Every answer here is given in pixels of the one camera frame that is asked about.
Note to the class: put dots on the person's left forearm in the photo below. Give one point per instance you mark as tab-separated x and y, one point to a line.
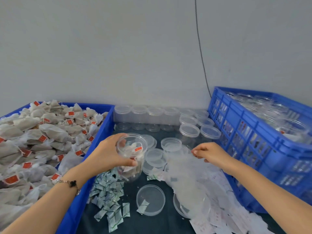
44	212

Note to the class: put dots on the pile of tea bags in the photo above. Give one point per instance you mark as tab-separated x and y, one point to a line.
39	143

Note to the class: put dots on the blue slatted crate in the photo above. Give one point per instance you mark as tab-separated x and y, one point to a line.
253	163

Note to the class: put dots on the person's left hand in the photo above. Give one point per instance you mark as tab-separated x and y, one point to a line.
105	157

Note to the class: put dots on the blue plastic tray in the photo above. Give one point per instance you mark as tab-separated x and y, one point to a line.
85	192

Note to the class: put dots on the person's right forearm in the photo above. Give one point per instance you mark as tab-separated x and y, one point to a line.
273	197

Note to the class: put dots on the pile of green desiccant packets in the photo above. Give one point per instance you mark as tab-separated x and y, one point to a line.
109	197

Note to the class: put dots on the clear jar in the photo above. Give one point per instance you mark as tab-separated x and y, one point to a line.
132	165

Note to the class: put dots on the pile of white label papers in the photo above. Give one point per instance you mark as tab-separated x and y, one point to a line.
209	187

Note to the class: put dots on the person's right hand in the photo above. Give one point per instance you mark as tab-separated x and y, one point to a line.
212	154

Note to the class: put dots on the group of lidded jars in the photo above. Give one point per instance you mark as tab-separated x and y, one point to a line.
146	114

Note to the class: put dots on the white mesh tea bag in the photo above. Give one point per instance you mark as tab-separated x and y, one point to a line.
130	151

